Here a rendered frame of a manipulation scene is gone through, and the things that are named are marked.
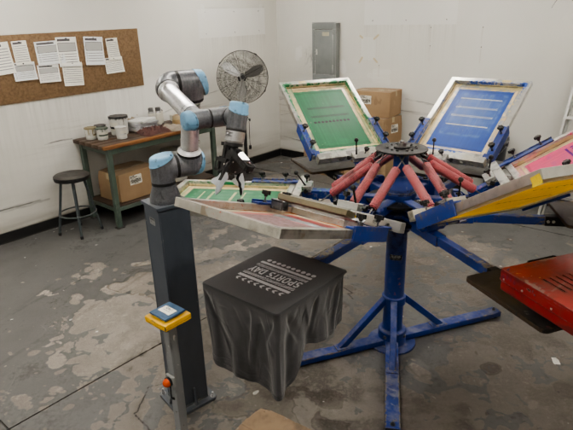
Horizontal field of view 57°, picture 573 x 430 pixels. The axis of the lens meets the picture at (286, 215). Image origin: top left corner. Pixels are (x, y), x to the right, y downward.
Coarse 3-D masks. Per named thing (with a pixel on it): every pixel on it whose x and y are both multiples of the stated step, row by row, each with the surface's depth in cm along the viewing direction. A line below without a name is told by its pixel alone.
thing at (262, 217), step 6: (246, 216) 229; (252, 216) 233; (258, 216) 237; (264, 216) 242; (270, 216) 246; (288, 216) 261; (294, 216) 266; (282, 222) 232; (288, 222) 236; (294, 222) 241; (312, 222) 255
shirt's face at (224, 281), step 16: (256, 256) 255; (272, 256) 255; (288, 256) 254; (304, 256) 254; (224, 272) 240; (320, 272) 237; (336, 272) 237; (224, 288) 226; (240, 288) 225; (256, 288) 225; (304, 288) 224; (256, 304) 213; (272, 304) 213; (288, 304) 212
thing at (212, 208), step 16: (192, 208) 213; (208, 208) 207; (224, 208) 238; (240, 208) 246; (256, 208) 255; (272, 208) 264; (288, 208) 274; (240, 224) 196; (256, 224) 191; (272, 224) 190; (336, 224) 259
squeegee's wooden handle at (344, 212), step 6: (282, 198) 255; (288, 198) 253; (294, 198) 251; (300, 198) 249; (300, 204) 248; (306, 204) 246; (312, 204) 244; (318, 204) 242; (324, 204) 240; (324, 210) 240; (330, 210) 238; (336, 210) 236; (342, 210) 234; (348, 210) 233; (342, 216) 241; (348, 216) 234; (354, 216) 238
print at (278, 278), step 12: (264, 264) 246; (276, 264) 246; (240, 276) 236; (252, 276) 235; (264, 276) 235; (276, 276) 235; (288, 276) 234; (300, 276) 234; (312, 276) 234; (264, 288) 225; (276, 288) 224; (288, 288) 224
